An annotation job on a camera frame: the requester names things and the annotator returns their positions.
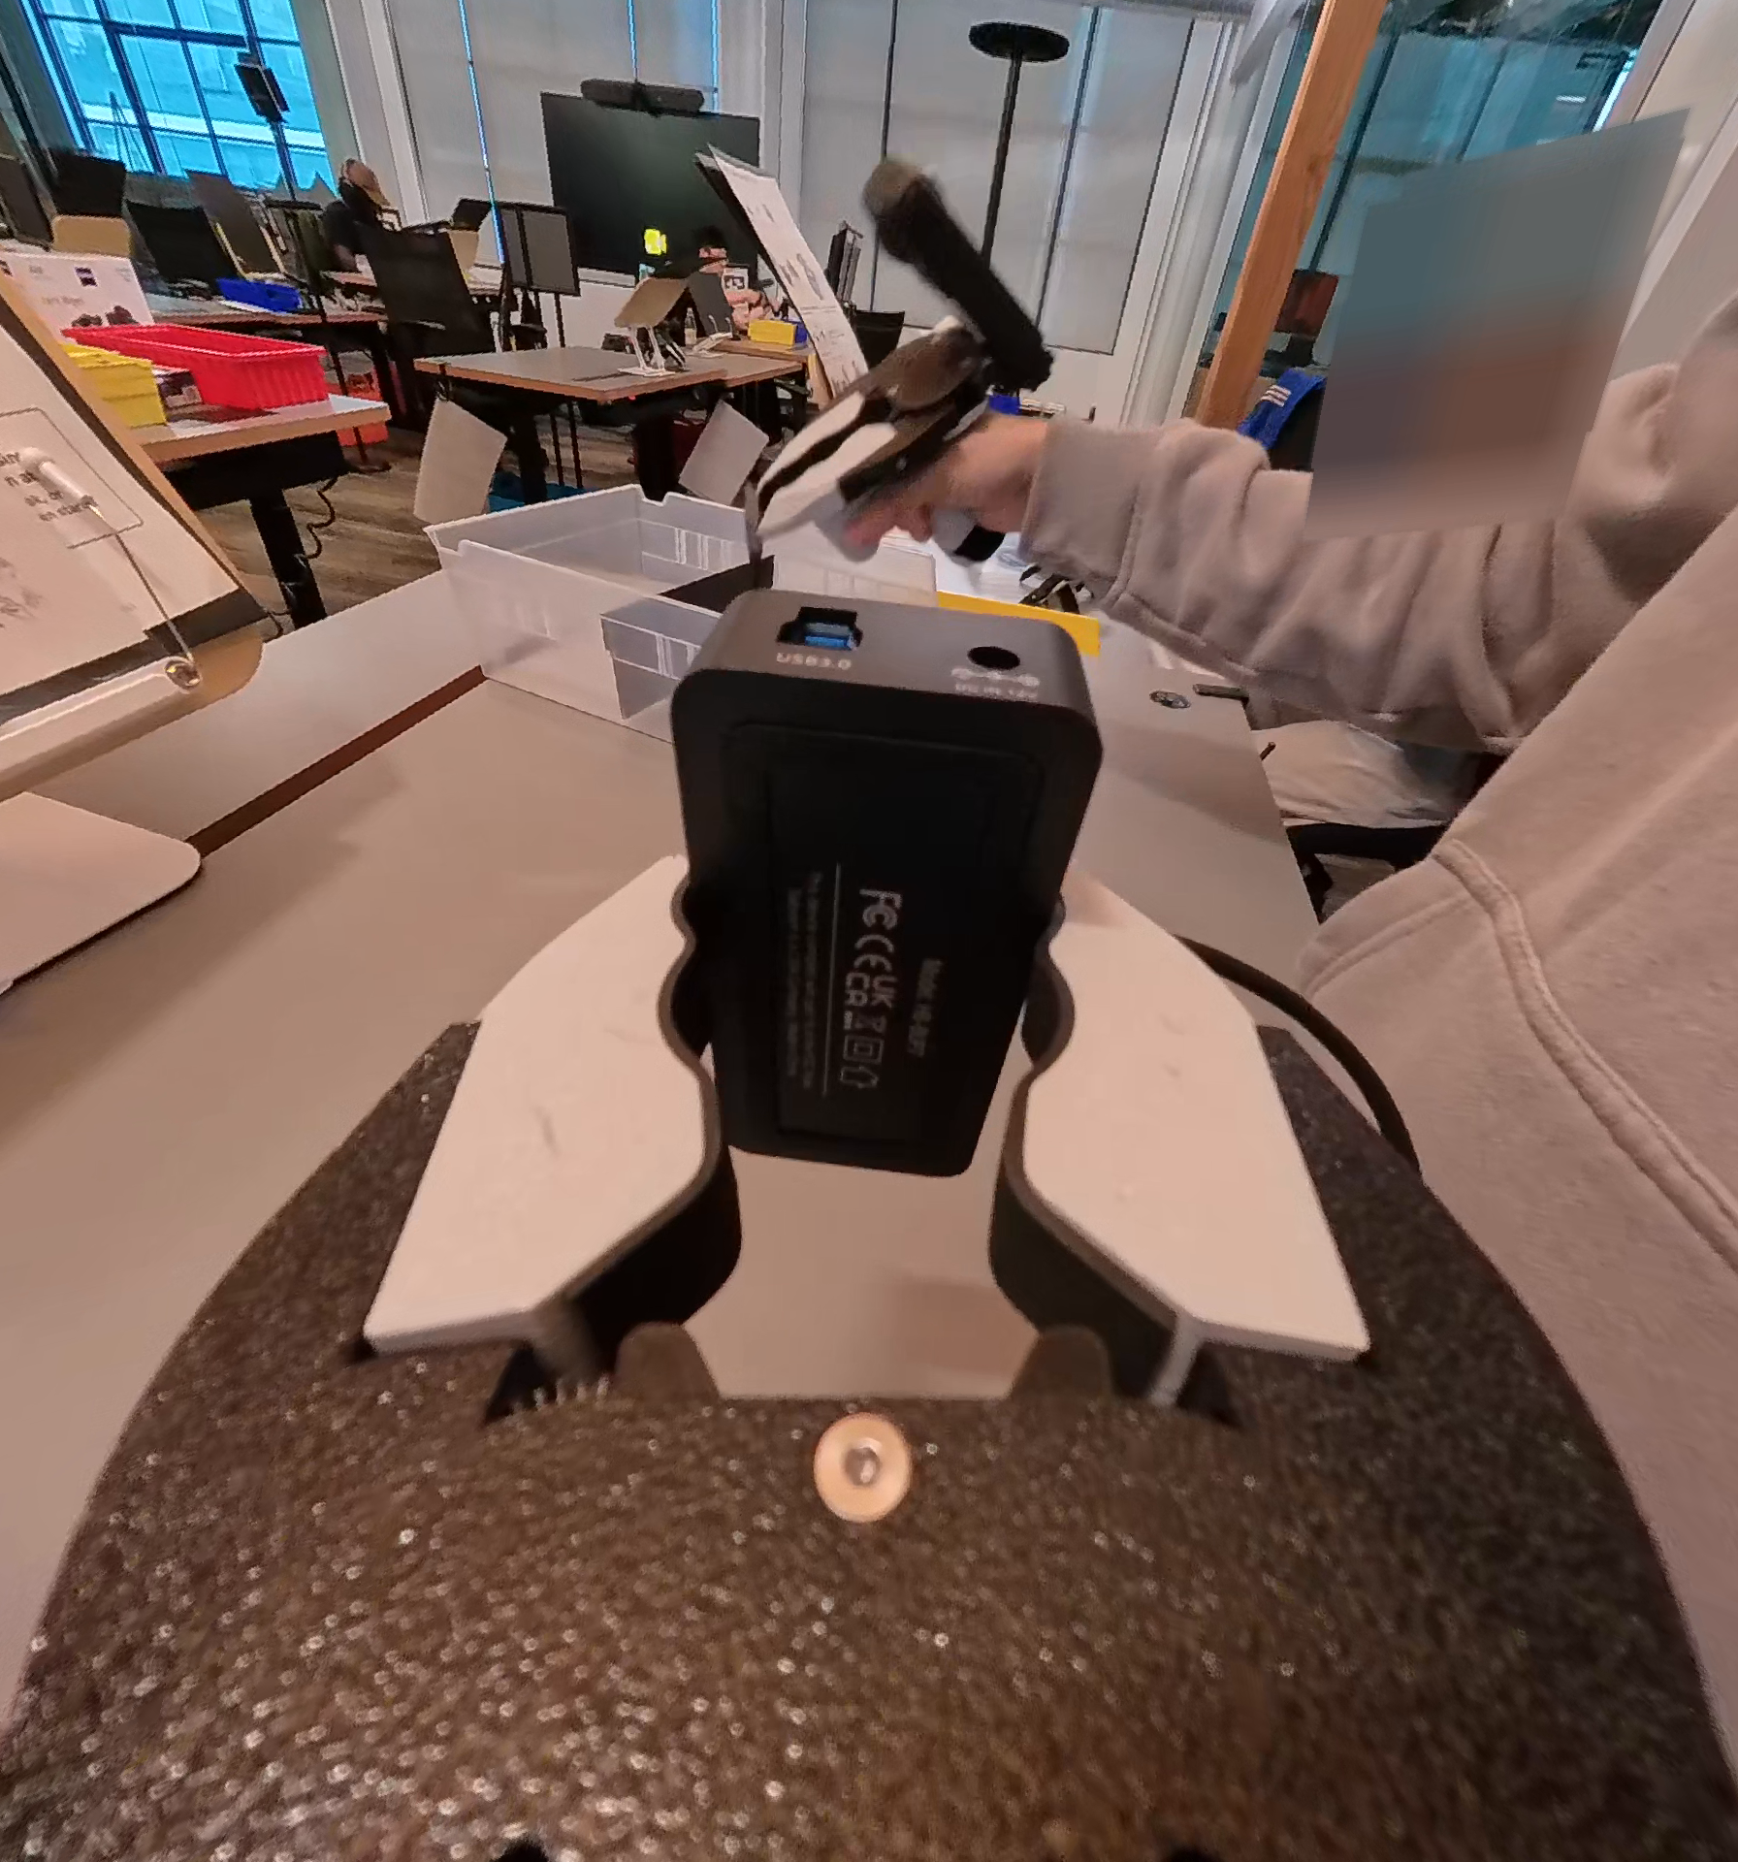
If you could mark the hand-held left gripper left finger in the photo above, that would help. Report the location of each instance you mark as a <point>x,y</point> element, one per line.
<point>550,1134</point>

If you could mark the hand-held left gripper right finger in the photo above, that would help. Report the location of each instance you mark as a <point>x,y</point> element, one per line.
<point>1174,1163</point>

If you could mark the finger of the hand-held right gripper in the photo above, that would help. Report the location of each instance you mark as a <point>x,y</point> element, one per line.
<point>868,399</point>
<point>833,503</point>

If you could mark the clear plastic bin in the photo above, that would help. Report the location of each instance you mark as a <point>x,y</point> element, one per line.
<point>550,582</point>

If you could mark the black usb hub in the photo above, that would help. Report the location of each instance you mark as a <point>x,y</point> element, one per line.
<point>883,873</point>

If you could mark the person's right forearm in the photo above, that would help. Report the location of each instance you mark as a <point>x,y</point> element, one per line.
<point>1246,553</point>

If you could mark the person's right hand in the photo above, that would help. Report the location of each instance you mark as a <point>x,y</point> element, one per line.
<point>978,473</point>

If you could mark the hanging white paper sheet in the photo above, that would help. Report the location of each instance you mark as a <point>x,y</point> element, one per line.
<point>722,451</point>
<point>459,458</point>

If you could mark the printed paper sign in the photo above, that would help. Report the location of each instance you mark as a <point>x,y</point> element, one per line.
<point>796,278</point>

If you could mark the black floor lamp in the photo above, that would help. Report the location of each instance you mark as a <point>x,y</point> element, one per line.
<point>1019,88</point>

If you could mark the yellow box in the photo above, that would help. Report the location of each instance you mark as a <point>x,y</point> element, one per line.
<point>1022,620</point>

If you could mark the wood-edged grey desk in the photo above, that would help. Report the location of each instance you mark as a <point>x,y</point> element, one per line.
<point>592,373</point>

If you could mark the large black monitor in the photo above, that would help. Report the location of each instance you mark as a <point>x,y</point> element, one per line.
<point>637,183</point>

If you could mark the black webcam bar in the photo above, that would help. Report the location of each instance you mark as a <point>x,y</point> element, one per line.
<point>645,96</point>

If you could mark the small black panel stand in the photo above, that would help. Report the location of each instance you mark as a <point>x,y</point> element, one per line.
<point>536,247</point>

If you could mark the grey desk with bins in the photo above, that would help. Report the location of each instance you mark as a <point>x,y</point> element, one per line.
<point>273,423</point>

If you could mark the blue plastic bin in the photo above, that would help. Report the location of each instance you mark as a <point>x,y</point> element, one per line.
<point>259,294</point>

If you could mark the red plastic bin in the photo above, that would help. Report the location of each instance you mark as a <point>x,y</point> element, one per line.
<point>200,357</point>

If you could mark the black tripod stand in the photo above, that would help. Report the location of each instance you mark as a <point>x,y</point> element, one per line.
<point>261,96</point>

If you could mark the yellow plastic bin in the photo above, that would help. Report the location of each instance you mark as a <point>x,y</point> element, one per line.
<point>113,385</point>

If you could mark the paper instruction board stand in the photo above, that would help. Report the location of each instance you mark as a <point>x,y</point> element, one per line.
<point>41,582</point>

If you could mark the wooden post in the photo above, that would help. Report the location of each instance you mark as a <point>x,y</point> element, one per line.
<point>1290,188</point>

